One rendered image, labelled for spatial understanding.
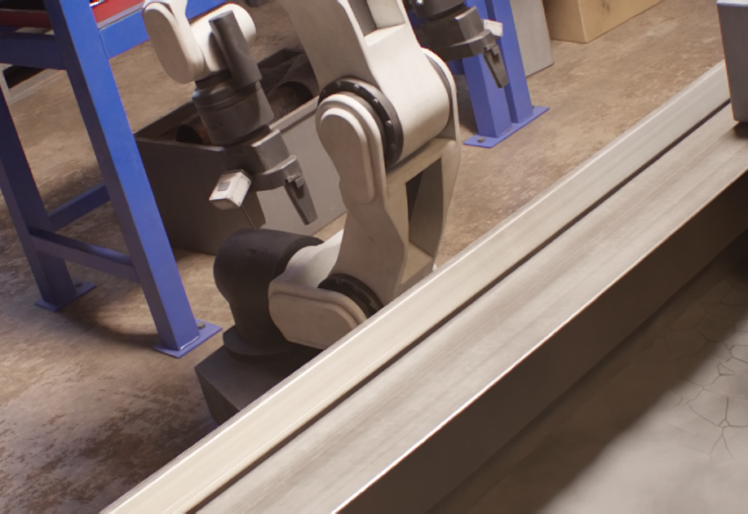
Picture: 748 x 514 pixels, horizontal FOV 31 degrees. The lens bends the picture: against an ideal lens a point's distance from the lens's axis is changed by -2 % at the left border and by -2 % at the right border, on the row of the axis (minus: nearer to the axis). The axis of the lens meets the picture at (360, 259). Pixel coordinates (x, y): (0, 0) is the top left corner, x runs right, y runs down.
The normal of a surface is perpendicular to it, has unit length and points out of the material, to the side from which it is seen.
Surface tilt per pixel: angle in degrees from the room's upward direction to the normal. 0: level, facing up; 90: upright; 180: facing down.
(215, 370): 0
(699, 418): 1
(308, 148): 90
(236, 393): 0
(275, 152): 79
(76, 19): 90
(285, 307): 90
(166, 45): 90
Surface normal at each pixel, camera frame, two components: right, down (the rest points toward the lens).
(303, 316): -0.63, 0.48
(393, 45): 0.69, -0.02
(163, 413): -0.24, -0.87
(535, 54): 0.52, 0.26
